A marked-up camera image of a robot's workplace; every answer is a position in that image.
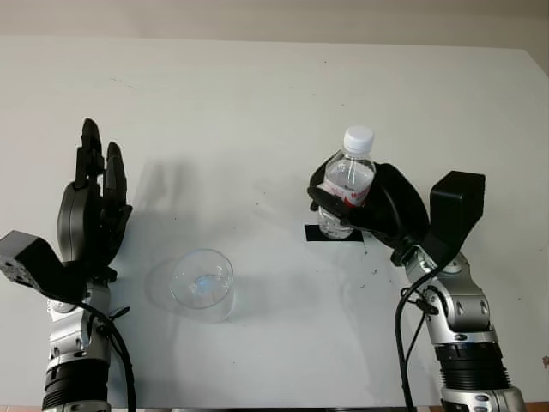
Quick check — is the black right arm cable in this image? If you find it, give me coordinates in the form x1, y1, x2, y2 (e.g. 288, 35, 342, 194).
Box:
394, 255, 451, 412

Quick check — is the black tape marker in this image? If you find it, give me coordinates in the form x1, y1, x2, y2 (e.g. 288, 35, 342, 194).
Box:
305, 223, 365, 243

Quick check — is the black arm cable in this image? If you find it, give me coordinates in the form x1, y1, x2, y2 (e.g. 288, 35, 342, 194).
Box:
76, 300, 137, 412
394, 255, 451, 412

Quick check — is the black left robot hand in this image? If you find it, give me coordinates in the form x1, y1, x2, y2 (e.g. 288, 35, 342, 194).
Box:
57, 118, 133, 281

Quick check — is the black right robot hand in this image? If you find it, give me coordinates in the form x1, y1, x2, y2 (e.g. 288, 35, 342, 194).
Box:
307, 149, 431, 259

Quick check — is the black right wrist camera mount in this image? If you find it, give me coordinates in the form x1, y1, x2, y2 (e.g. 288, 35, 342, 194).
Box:
424, 170, 487, 264

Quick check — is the clear plastic water bottle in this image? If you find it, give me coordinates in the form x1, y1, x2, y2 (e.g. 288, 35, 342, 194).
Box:
317, 125, 377, 240

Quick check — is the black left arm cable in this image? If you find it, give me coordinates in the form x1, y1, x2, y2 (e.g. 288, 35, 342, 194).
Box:
76, 300, 137, 412

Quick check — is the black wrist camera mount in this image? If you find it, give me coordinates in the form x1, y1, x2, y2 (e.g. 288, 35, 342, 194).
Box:
424, 170, 487, 264
0, 230, 87, 306

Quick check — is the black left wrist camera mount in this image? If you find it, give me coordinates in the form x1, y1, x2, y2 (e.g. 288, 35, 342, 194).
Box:
0, 230, 87, 306

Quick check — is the clear glass cup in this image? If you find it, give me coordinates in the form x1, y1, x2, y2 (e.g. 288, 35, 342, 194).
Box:
169, 248, 235, 324

